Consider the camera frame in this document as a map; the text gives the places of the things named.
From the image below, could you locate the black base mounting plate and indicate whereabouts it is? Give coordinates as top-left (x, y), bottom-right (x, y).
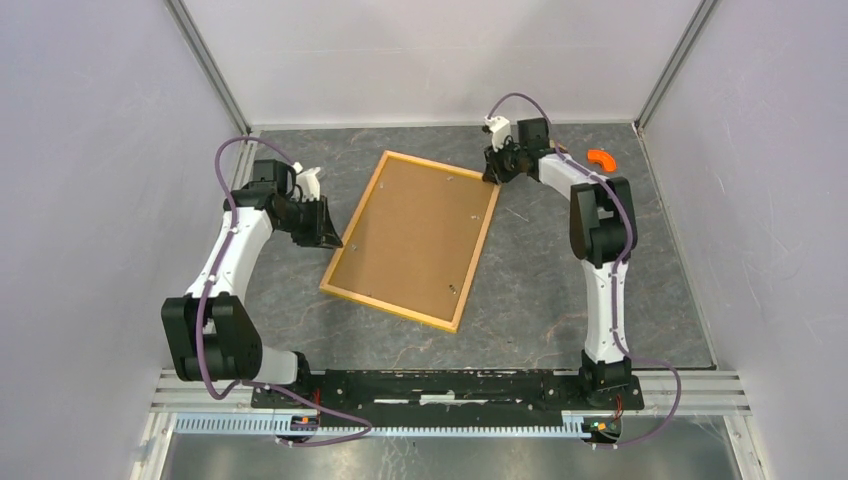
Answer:
top-left (290, 369), bottom-right (645, 427)

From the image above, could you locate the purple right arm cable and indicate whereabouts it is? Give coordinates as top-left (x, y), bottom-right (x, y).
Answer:
top-left (486, 91), bottom-right (684, 452)

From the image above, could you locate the aluminium rail frame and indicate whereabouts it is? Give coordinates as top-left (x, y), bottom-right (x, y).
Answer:
top-left (132, 0), bottom-right (763, 480)

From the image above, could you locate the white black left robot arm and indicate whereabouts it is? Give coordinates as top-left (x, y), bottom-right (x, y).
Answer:
top-left (161, 160), bottom-right (343, 408)

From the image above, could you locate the orange curved plastic piece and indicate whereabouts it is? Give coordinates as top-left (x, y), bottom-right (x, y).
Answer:
top-left (586, 149), bottom-right (618, 173)

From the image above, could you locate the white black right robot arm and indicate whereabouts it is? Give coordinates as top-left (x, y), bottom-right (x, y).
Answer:
top-left (482, 115), bottom-right (637, 408)

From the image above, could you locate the blue slotted cable duct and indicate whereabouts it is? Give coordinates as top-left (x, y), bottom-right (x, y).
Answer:
top-left (174, 412), bottom-right (590, 440)

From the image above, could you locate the yellow picture frame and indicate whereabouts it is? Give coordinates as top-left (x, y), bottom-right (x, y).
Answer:
top-left (320, 151), bottom-right (500, 333)

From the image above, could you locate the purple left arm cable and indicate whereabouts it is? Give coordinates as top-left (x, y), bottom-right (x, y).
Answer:
top-left (196, 136), bottom-right (374, 449)

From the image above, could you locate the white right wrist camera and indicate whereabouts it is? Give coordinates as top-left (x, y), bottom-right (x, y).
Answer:
top-left (482, 116), bottom-right (511, 151)

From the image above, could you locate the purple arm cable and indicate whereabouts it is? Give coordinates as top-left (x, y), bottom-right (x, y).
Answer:
top-left (196, 136), bottom-right (374, 449)
top-left (486, 91), bottom-right (684, 452)

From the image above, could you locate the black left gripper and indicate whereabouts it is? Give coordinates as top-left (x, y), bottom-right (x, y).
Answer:
top-left (276, 194), bottom-right (343, 249)

